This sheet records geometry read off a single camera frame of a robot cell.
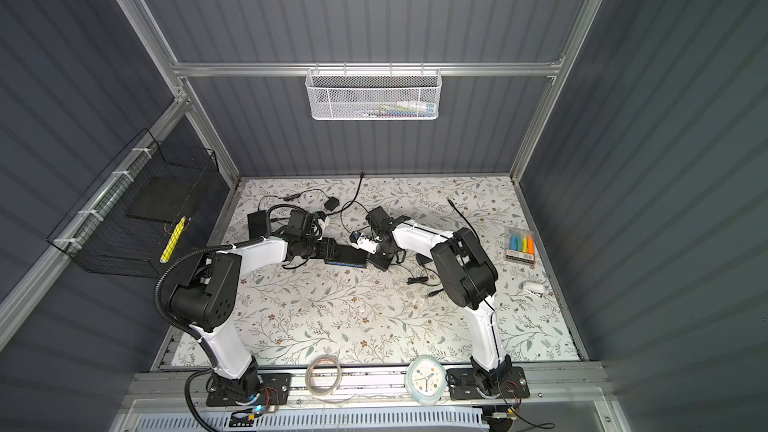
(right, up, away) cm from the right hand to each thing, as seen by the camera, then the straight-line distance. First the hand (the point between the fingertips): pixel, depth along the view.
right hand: (381, 261), depth 98 cm
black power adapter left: (-19, +19, +14) cm, 30 cm away
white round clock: (+12, -24, -26) cm, 37 cm away
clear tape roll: (-18, -25, -23) cm, 38 cm away
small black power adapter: (+14, +1, -2) cm, 14 cm away
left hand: (-16, +4, 0) cm, 16 cm away
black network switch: (-44, +12, +7) cm, 46 cm away
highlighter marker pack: (+47, +5, +1) cm, 47 cm away
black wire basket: (-62, +14, -26) cm, 68 cm away
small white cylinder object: (+47, -7, -9) cm, 48 cm away
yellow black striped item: (-48, +10, -28) cm, 57 cm away
